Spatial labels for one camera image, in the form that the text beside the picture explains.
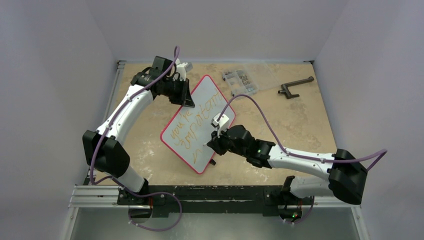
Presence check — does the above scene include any dark metal crank handle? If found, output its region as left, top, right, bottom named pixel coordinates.
left=278, top=76, right=315, bottom=100

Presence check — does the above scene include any aluminium frame rail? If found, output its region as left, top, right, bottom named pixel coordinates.
left=68, top=60, right=128, bottom=209

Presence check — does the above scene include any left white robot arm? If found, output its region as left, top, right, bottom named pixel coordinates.
left=82, top=56, right=195, bottom=205

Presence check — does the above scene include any purple cable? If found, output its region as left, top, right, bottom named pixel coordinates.
left=89, top=45, right=183, bottom=233
left=216, top=94, right=388, bottom=226

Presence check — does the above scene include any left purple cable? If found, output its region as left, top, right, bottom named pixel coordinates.
left=89, top=45, right=183, bottom=233

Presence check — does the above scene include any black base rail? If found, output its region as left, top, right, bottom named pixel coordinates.
left=117, top=185, right=313, bottom=218

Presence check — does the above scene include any clear screw organizer box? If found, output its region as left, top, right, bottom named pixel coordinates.
left=222, top=69, right=259, bottom=97

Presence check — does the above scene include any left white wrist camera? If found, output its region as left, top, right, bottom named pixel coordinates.
left=173, top=58, right=193, bottom=82

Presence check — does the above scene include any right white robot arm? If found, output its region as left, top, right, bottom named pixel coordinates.
left=206, top=125, right=368, bottom=205

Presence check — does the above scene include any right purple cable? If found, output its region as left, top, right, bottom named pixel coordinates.
left=216, top=94, right=388, bottom=226

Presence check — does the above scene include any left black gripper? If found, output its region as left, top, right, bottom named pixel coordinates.
left=162, top=77, right=193, bottom=108

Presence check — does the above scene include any pink framed whiteboard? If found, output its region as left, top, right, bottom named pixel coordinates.
left=160, top=75, right=228, bottom=174

